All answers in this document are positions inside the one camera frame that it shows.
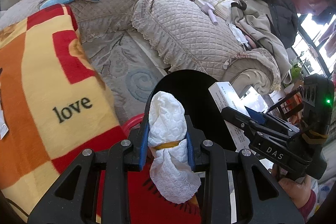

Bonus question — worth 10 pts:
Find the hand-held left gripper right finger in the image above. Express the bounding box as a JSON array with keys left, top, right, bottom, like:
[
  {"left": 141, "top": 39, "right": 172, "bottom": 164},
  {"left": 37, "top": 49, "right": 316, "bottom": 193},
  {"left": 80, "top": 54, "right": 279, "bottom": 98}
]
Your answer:
[{"left": 185, "top": 114, "right": 306, "bottom": 224}]

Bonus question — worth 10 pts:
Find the grey fleece sheet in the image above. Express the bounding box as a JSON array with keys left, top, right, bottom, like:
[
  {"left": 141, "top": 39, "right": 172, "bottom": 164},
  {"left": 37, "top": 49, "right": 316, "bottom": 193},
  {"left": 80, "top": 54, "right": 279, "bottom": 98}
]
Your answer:
[{"left": 0, "top": 0, "right": 44, "bottom": 29}]

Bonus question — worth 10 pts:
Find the white medicine box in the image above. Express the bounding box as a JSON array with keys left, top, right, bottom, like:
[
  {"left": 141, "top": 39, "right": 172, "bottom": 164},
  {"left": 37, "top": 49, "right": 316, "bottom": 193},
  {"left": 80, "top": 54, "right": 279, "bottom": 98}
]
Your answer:
[{"left": 208, "top": 81, "right": 252, "bottom": 153}]

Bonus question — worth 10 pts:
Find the white tissue wad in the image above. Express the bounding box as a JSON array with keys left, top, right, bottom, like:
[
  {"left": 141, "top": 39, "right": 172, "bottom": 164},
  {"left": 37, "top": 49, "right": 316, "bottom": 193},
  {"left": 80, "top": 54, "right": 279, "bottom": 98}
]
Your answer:
[{"left": 147, "top": 91, "right": 202, "bottom": 205}]

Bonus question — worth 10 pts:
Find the beige garment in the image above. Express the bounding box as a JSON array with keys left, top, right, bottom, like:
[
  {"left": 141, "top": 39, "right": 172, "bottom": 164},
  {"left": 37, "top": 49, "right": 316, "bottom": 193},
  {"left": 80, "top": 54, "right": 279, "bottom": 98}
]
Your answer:
[{"left": 227, "top": 2, "right": 292, "bottom": 83}]

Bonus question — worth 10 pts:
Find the carved cream bed footboard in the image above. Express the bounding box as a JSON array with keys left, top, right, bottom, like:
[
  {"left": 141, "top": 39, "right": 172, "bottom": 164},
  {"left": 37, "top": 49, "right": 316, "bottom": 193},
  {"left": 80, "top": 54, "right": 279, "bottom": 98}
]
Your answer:
[{"left": 231, "top": 68, "right": 276, "bottom": 94}]

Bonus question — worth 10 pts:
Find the white crumpled tissue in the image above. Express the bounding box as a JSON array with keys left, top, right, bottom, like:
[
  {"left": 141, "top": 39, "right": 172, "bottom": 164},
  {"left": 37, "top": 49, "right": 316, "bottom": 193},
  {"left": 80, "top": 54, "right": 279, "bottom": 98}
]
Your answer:
[{"left": 230, "top": 23, "right": 248, "bottom": 43}]

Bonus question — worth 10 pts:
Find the lilac handheld device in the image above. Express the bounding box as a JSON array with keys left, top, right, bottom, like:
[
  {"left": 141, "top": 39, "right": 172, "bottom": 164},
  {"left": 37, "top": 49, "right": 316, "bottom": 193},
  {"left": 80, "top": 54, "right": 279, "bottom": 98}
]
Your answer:
[{"left": 196, "top": 0, "right": 218, "bottom": 25}]

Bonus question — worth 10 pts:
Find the black trash bin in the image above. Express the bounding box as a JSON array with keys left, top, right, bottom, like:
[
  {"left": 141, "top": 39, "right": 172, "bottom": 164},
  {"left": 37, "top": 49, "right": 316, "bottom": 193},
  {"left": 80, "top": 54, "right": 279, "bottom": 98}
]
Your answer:
[{"left": 146, "top": 70, "right": 251, "bottom": 161}]

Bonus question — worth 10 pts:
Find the black puffer jacket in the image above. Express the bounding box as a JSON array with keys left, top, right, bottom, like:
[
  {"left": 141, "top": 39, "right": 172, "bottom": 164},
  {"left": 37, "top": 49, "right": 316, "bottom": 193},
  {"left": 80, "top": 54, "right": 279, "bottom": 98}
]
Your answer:
[{"left": 247, "top": 0, "right": 300, "bottom": 48}]

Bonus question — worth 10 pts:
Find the person's right hand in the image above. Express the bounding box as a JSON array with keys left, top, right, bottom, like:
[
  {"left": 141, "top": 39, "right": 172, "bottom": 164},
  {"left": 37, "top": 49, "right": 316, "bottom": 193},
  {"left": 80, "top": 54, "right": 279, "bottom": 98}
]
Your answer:
[{"left": 270, "top": 162, "right": 314, "bottom": 210}]

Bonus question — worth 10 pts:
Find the small white wrapper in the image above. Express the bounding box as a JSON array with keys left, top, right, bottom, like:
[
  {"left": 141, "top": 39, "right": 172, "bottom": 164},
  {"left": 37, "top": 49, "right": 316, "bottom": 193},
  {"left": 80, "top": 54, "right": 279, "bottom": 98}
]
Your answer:
[{"left": 0, "top": 109, "right": 9, "bottom": 140}]

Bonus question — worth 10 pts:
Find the green plastic bottle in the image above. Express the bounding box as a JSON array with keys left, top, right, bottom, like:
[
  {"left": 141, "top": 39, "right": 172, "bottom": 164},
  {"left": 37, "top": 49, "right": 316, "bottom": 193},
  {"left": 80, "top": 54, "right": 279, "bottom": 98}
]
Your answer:
[{"left": 290, "top": 61, "right": 302, "bottom": 80}]

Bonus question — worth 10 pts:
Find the dark wooden stool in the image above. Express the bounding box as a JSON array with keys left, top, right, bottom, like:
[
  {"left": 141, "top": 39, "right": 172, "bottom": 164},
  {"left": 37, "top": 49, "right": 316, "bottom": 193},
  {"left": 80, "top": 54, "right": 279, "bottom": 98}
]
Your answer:
[{"left": 270, "top": 86, "right": 305, "bottom": 119}]

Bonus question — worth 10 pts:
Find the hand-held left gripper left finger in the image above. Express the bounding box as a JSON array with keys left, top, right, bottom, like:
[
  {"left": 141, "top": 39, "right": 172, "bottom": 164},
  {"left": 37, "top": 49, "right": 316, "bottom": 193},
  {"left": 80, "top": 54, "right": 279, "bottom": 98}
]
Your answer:
[{"left": 28, "top": 114, "right": 155, "bottom": 224}]

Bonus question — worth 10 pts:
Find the person's right forearm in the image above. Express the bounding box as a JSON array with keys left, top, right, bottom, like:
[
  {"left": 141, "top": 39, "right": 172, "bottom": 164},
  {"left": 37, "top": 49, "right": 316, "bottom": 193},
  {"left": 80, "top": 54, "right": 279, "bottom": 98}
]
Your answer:
[{"left": 299, "top": 191, "right": 320, "bottom": 224}]

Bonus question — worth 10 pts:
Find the grey patterned bed sheet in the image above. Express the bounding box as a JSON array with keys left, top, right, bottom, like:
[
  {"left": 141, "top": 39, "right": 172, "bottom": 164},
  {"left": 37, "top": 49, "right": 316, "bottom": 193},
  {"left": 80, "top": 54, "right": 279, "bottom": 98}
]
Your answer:
[{"left": 87, "top": 30, "right": 168, "bottom": 125}]

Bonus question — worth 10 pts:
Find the orange red printed blanket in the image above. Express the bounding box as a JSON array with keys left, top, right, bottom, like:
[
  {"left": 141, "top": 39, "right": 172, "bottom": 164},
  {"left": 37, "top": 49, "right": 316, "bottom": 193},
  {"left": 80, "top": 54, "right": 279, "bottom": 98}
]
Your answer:
[{"left": 0, "top": 4, "right": 202, "bottom": 224}]

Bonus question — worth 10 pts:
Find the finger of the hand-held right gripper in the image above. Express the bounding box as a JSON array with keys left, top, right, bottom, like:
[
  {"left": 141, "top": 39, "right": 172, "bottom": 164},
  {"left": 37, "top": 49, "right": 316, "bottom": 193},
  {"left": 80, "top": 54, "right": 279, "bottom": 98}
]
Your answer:
[
  {"left": 221, "top": 106, "right": 292, "bottom": 144},
  {"left": 245, "top": 106, "right": 301, "bottom": 136}
]

